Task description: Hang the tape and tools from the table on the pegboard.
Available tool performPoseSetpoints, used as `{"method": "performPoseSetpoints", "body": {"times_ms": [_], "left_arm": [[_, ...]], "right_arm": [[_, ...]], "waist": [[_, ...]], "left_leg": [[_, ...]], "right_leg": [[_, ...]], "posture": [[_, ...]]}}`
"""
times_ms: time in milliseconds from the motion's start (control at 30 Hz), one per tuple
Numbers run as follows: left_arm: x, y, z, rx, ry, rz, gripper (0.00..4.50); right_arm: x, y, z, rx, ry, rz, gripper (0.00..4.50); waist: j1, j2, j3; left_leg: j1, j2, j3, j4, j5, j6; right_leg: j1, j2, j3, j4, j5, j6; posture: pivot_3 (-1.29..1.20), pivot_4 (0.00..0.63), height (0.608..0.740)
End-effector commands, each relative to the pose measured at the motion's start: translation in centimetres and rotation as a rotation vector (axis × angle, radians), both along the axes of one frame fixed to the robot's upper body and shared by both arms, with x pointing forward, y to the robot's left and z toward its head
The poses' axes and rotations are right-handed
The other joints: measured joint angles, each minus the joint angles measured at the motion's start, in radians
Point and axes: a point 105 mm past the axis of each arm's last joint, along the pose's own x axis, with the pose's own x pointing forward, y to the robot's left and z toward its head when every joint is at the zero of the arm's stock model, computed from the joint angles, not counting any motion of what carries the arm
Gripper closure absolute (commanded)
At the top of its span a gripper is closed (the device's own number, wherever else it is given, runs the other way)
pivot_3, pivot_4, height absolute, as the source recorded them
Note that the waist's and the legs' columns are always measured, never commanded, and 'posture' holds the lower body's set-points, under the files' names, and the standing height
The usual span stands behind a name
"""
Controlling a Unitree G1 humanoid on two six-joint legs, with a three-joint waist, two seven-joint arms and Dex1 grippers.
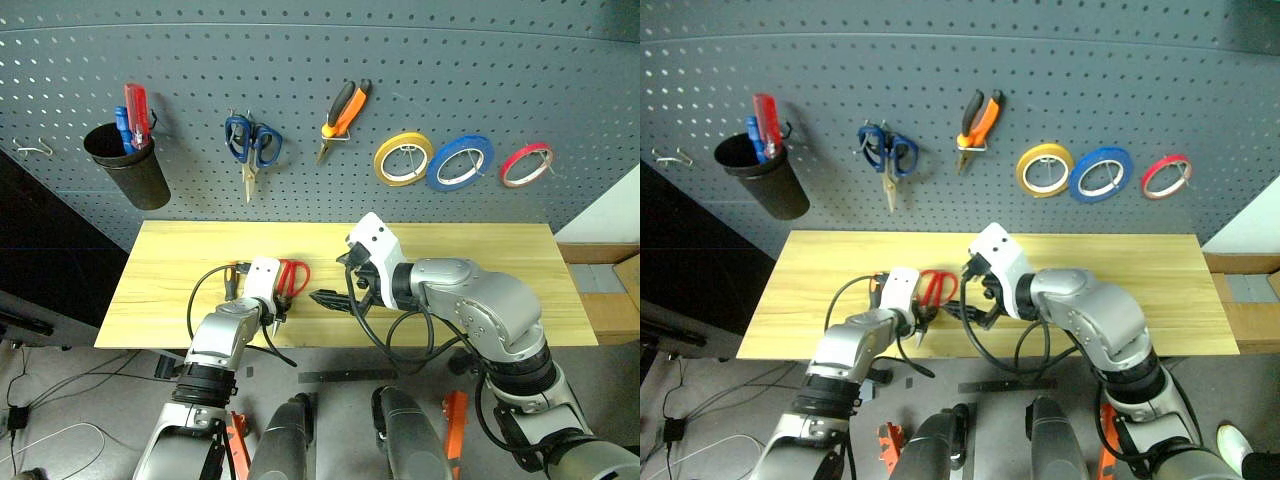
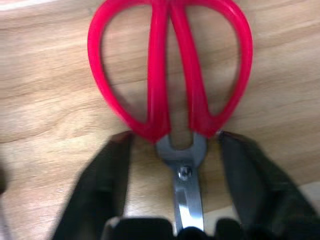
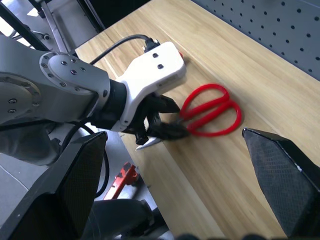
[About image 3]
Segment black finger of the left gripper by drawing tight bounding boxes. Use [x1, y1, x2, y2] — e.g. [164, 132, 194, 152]
[158, 94, 181, 114]
[149, 119, 190, 141]

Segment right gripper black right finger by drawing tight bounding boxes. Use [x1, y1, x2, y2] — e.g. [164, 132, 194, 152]
[241, 127, 320, 240]

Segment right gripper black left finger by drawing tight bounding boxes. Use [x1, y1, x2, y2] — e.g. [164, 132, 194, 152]
[0, 131, 109, 240]

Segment red-handled scissors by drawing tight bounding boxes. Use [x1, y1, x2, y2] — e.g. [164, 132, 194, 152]
[134, 83, 243, 152]

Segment grey metal pegboard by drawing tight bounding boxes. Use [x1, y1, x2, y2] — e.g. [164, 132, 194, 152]
[193, 0, 320, 82]

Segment red metal floor tool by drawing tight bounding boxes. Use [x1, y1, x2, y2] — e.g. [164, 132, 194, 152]
[103, 161, 139, 201]

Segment dark rounded robot body part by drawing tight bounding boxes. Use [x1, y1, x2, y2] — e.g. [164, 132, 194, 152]
[83, 198, 175, 240]

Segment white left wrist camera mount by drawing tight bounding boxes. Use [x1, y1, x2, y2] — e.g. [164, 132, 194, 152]
[109, 41, 187, 133]

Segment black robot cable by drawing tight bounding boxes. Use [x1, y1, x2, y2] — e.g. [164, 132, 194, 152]
[63, 120, 111, 198]
[89, 34, 161, 65]

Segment silver metal frame post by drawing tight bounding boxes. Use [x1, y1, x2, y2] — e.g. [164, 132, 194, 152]
[37, 0, 77, 54]

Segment black diagonal frame beam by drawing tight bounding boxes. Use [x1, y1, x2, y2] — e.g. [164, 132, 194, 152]
[0, 4, 50, 52]

